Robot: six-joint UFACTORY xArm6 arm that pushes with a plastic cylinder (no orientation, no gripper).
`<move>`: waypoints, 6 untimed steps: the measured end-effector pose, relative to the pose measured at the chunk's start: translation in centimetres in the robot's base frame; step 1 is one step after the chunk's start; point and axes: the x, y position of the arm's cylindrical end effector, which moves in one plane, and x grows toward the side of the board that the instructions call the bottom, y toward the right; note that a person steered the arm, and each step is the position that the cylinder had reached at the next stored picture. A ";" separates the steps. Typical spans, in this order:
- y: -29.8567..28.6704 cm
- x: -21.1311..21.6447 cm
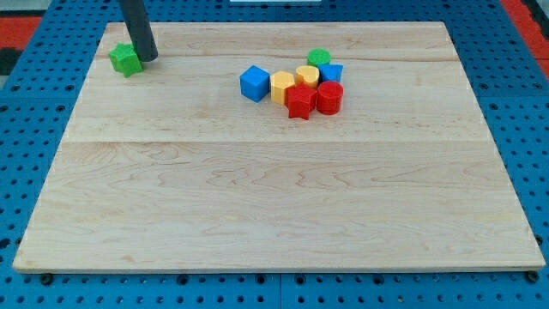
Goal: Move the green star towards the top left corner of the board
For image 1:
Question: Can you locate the green star block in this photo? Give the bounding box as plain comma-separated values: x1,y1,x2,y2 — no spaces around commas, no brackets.
108,43,143,77

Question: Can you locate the red star block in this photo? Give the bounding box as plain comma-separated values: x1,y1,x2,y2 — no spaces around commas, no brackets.
286,83,317,120

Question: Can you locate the light wooden board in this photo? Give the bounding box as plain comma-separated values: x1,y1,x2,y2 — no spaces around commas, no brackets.
13,21,546,274

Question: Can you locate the blue cube block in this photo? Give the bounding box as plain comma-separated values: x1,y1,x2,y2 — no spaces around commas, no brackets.
239,65,270,103

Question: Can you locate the yellow hexagon block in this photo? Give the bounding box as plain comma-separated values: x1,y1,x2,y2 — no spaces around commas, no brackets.
270,70,295,105

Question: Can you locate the red cylinder block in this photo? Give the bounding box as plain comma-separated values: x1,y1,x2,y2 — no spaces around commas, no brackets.
317,81,344,115

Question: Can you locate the yellow heart block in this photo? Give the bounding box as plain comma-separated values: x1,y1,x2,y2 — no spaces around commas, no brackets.
295,65,320,89

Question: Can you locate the blue triangle block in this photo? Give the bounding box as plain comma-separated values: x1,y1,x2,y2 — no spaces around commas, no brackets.
317,64,343,82

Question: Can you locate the green cylinder block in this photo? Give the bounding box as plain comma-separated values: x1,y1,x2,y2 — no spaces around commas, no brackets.
307,48,331,67

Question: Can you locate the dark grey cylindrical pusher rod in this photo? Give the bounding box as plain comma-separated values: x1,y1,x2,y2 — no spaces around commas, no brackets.
118,0,159,62

